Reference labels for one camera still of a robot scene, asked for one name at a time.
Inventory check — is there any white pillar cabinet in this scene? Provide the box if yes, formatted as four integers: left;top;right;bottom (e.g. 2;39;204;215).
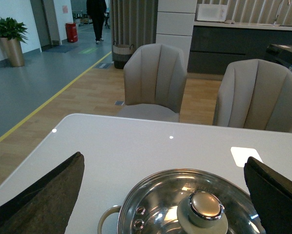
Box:
155;0;197;66

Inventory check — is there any dark kitchen counter cabinet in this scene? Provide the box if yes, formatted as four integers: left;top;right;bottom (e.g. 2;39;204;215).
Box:
188;24;292;75

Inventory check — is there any woven basket with handles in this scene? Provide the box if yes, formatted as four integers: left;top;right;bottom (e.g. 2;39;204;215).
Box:
112;41;135;69

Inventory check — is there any red box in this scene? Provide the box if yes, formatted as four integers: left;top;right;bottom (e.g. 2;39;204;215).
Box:
65;22;78;43

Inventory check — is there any beige chair on right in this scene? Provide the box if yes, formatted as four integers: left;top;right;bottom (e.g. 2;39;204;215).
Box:
212;59;292;133

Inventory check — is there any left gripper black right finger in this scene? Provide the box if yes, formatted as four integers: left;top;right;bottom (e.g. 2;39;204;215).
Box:
244;157;292;234

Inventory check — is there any glass pot lid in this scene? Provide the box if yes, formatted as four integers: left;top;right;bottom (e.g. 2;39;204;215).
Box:
117;169;266;234

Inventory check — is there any person in black clothes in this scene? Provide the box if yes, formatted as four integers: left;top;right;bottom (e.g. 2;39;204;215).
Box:
86;0;107;44

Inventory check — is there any beige chair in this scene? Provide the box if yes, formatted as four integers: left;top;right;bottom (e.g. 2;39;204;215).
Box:
212;59;292;133
117;43;187;122

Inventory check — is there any potted green plant, gold planter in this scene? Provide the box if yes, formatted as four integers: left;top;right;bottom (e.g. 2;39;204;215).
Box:
0;17;27;67

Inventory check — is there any steel pot with beige handles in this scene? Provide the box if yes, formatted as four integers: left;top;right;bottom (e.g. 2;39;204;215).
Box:
97;205;123;234

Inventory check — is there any white microwave oven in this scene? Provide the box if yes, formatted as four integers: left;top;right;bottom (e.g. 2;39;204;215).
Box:
195;4;228;22

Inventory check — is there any beige chair on left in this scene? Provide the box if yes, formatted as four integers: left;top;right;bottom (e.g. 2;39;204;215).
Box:
117;43;187;122

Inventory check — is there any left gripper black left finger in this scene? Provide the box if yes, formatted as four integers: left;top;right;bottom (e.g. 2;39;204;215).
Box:
0;152;84;234

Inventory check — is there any beige curtain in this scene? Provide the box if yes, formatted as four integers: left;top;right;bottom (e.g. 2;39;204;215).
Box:
109;0;159;49

